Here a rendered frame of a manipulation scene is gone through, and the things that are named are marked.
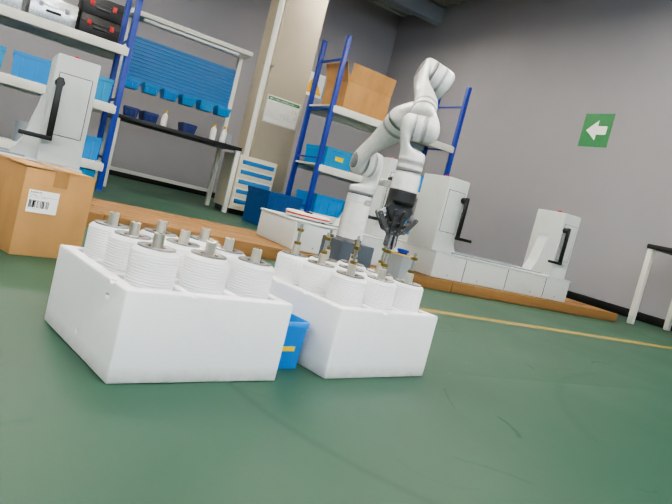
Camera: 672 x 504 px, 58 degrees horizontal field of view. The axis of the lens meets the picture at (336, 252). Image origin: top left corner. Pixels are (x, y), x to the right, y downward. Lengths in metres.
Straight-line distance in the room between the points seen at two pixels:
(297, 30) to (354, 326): 7.00
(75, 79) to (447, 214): 2.56
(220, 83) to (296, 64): 1.14
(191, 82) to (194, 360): 6.43
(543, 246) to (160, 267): 4.44
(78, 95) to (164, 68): 4.18
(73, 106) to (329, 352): 2.23
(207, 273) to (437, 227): 3.27
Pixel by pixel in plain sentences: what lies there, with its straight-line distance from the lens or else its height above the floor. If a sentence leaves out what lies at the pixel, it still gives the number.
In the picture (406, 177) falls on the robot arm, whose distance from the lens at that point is 1.61.
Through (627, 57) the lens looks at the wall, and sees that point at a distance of 8.07.
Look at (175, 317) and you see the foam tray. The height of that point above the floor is 0.13.
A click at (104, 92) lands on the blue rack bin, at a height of 0.87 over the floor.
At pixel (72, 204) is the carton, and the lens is 2.29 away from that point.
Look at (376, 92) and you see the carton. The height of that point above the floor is 1.75.
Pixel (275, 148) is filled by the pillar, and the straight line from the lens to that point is 8.12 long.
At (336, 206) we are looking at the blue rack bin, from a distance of 6.89.
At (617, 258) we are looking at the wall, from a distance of 7.35.
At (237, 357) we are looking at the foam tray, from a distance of 1.32.
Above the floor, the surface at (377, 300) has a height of 0.20.
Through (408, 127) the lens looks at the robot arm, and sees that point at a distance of 1.63.
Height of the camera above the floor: 0.42
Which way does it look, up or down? 5 degrees down
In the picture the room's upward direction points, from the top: 14 degrees clockwise
